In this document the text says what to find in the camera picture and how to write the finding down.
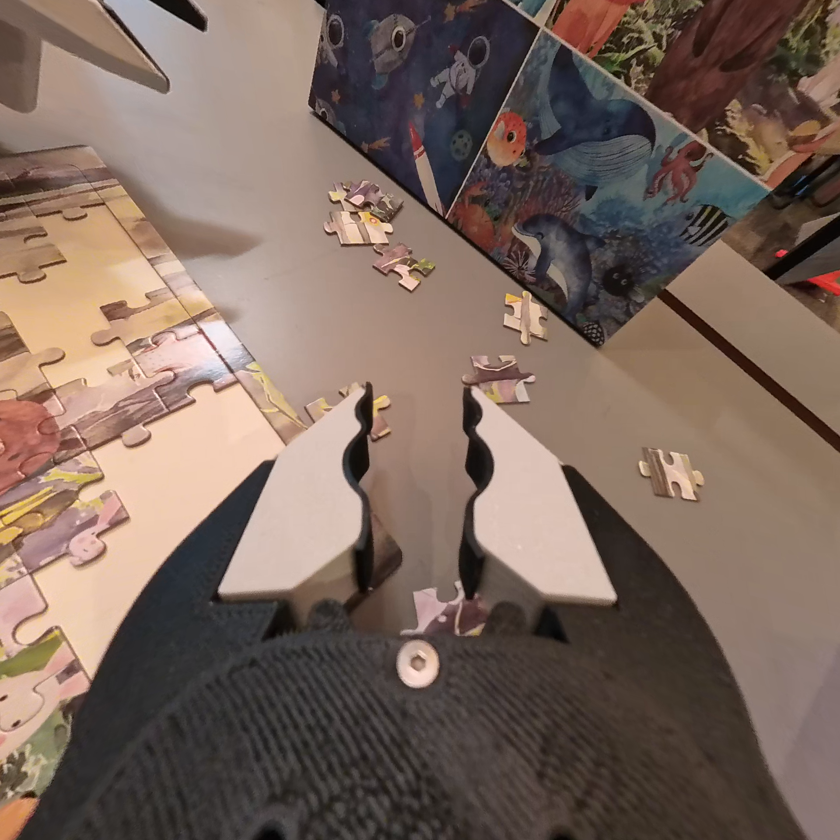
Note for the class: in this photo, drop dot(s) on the grey white puzzle piece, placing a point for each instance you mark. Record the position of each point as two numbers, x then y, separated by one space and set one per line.
673 474

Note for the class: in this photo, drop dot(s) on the partly assembled jigsaw puzzle tray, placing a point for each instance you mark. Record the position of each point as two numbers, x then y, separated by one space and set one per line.
131 394

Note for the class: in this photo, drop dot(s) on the yellow green puzzle piece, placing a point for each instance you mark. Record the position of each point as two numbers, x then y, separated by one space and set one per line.
318 410

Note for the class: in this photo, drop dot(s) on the purple yellow puzzle piece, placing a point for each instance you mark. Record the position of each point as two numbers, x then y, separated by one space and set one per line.
436 610

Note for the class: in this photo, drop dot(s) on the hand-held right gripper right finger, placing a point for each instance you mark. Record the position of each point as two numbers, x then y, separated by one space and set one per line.
544 531

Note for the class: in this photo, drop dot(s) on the pale yellow puzzle piece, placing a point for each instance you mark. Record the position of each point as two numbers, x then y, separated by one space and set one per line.
525 318

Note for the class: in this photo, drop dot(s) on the purple white puzzle piece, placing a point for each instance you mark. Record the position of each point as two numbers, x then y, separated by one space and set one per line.
495 377

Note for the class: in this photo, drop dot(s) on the purple green puzzle piece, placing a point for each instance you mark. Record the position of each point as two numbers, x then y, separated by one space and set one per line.
401 266

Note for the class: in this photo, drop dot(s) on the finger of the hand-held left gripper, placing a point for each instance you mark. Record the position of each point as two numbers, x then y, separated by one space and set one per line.
79 33
170 13

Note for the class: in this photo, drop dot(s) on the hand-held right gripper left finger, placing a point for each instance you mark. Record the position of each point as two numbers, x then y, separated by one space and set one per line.
295 525

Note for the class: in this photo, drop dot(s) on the illustrated puzzle picture board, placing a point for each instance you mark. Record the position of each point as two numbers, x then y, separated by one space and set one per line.
558 131

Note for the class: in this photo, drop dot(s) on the clump of puzzle pieces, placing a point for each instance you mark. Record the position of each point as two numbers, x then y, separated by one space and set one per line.
364 210

